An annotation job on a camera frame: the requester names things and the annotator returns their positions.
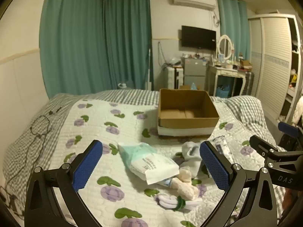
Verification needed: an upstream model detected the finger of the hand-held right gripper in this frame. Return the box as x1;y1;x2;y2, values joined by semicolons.
249;135;282;171
278;121;302;152

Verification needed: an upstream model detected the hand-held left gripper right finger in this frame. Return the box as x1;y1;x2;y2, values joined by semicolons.
199;140;277;227

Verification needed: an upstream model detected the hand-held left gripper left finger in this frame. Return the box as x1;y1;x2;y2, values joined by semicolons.
24;139;103;227

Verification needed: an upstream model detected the floral tissue packet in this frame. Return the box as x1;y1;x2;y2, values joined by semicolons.
211;135;235;162

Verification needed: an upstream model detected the grey white sock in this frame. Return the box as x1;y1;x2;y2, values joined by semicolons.
181;141;209;179

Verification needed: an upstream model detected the beige sock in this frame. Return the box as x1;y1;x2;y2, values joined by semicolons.
170;167;199;200

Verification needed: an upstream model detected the white sock with green band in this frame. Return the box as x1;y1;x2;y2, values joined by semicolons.
155;193;203;211

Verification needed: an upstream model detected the white teal wipes packet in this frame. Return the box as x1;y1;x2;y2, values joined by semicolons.
118;142;180;185

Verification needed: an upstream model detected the dark suitcase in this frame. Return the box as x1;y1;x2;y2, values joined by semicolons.
244;72;255;96

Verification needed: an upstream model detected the blue plastic basket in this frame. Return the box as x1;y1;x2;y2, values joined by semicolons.
216;85;231;97

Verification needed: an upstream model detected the white louvred wardrobe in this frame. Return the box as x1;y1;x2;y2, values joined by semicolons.
247;14;303;123

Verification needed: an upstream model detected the bed with floral quilt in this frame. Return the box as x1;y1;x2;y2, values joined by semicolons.
0;89;288;220

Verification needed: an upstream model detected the white dressing table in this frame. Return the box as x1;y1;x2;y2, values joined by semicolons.
208;65;248;97

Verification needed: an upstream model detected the small brown box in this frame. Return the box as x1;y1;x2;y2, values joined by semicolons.
239;59;252;70

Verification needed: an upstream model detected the cardboard box with teal tissue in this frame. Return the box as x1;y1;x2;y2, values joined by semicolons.
179;83;205;91

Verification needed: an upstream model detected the grey small fridge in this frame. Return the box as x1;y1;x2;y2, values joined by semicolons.
182;58;209;91

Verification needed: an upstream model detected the white ribbed suitcase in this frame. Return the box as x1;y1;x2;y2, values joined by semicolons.
166;66;184;89

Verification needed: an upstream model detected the white oval mirror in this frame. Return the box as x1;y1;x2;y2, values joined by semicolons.
216;34;235;61

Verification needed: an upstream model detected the clear plastic bag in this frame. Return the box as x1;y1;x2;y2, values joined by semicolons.
163;57;183;68

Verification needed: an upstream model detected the narrow teal curtain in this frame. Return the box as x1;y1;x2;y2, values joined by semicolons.
217;0;252;64

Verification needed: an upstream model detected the wide teal curtain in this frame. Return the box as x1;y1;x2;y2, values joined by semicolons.
39;0;105;98

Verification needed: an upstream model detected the white air conditioner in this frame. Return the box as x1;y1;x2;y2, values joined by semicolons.
172;0;217;11

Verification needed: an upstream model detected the black cable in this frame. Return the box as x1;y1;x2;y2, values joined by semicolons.
5;105;63;190

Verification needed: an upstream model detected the black wall television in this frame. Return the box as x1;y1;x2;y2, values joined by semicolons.
181;25;217;51

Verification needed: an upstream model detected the hanging wall cable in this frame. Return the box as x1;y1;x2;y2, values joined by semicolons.
157;41;166;64

